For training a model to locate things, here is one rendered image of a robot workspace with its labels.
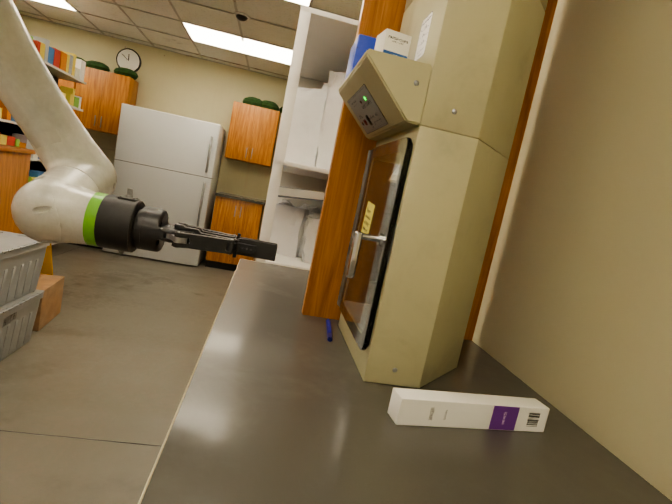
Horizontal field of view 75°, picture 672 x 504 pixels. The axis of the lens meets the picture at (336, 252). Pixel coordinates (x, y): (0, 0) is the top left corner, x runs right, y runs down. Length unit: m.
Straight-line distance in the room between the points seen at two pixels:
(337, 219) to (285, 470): 0.71
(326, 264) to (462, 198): 0.46
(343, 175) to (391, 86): 0.40
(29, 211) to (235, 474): 0.52
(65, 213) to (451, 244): 0.65
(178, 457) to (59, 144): 0.58
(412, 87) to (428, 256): 0.29
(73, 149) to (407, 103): 0.59
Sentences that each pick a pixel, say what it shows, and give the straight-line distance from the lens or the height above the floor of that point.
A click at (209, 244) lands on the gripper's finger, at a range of 0.77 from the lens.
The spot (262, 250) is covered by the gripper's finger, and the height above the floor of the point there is 1.14.
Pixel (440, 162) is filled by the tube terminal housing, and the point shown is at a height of 1.36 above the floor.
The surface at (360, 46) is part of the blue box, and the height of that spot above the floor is 1.57.
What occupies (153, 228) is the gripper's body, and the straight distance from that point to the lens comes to 0.79.
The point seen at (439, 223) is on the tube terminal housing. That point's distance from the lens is 0.80.
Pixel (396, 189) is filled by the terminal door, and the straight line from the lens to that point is 0.79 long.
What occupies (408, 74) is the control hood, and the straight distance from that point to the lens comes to 0.80.
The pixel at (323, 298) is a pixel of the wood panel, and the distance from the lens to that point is 1.16.
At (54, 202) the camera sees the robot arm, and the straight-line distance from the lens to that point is 0.83.
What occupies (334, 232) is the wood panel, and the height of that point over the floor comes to 1.17.
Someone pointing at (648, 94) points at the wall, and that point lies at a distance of 1.06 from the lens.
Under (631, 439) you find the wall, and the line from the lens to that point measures 0.94.
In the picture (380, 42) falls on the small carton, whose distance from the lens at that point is 0.89.
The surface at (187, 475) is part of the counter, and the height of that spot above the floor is 0.94.
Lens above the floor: 1.27
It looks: 7 degrees down
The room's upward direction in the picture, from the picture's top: 12 degrees clockwise
